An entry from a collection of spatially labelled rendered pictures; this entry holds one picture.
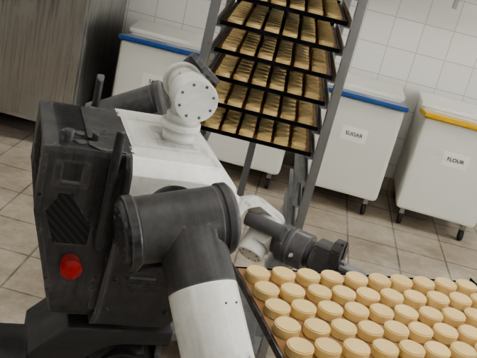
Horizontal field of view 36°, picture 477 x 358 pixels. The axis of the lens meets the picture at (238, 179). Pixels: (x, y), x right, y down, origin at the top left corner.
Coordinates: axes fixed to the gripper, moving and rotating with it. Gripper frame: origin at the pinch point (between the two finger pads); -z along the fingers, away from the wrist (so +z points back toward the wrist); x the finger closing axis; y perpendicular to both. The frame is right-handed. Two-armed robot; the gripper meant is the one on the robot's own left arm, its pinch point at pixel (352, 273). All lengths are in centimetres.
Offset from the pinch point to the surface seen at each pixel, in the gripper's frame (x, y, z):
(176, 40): -26, 260, 213
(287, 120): 5, 76, 54
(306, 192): -17, 78, 41
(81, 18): -16, 194, 239
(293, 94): 14, 76, 54
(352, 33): 38, 79, 41
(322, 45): 32, 78, 49
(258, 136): -3, 75, 62
